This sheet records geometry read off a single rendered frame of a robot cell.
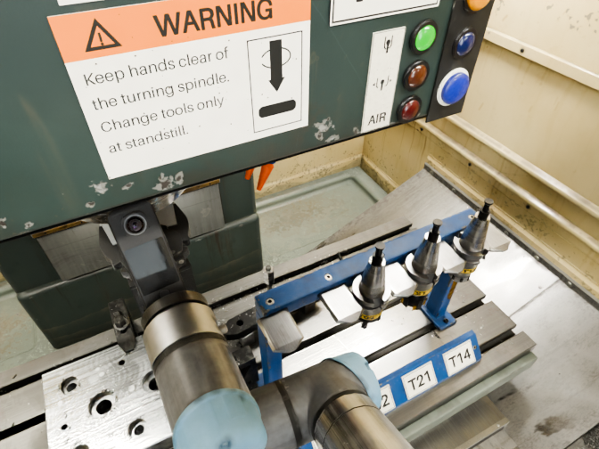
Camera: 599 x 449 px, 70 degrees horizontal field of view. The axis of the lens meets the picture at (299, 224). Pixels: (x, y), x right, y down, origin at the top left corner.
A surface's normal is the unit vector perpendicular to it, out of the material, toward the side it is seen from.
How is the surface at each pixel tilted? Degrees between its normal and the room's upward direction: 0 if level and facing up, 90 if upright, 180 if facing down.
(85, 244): 90
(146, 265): 61
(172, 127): 90
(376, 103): 90
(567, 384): 24
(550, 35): 90
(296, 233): 0
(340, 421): 37
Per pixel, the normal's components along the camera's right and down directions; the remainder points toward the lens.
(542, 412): -0.36, -0.53
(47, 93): 0.47, 0.61
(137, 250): 0.45, 0.17
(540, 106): -0.88, 0.32
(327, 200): 0.00, -0.72
